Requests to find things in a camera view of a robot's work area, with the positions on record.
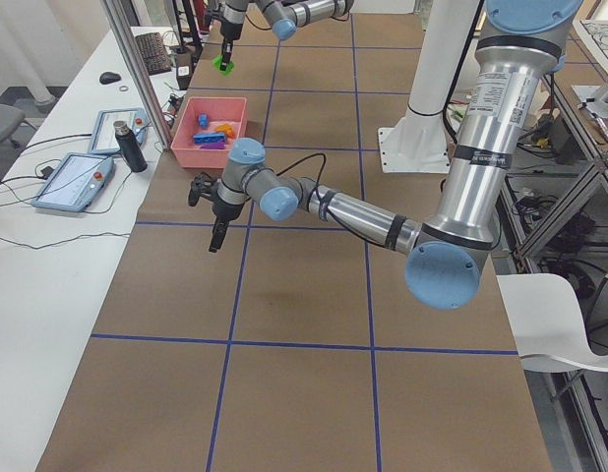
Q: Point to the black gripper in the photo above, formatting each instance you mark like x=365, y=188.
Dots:
x=224, y=209
x=231, y=29

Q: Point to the green double block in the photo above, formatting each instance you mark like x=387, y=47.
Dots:
x=223, y=65

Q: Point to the small blue block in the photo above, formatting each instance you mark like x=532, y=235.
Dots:
x=203, y=121

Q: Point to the long blue studded block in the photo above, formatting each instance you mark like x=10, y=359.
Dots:
x=204, y=138

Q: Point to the orange block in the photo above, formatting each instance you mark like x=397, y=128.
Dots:
x=227, y=129

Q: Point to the purple block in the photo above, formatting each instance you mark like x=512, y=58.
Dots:
x=214, y=145

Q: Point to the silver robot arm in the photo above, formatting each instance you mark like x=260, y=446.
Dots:
x=283, y=18
x=520, y=43

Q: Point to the brown cardboard box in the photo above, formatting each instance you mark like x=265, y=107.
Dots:
x=184, y=69

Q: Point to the pink plastic box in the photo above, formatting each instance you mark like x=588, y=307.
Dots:
x=206, y=130

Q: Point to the black keyboard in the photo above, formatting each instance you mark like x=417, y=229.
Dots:
x=153, y=53

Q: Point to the black bottle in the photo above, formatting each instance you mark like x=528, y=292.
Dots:
x=129, y=147

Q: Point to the black computer mouse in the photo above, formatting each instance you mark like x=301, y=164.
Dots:
x=107, y=78

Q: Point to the lower teach pendant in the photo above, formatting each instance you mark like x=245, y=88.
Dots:
x=75, y=182

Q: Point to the aluminium frame post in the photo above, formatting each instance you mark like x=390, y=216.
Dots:
x=125, y=39

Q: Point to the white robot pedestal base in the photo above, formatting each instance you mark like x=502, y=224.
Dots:
x=418, y=141

